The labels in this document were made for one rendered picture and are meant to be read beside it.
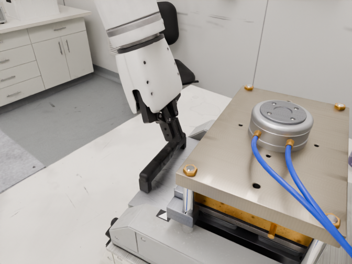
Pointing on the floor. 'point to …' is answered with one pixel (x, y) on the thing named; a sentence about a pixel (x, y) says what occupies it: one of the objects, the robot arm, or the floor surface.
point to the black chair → (168, 32)
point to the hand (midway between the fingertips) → (171, 129)
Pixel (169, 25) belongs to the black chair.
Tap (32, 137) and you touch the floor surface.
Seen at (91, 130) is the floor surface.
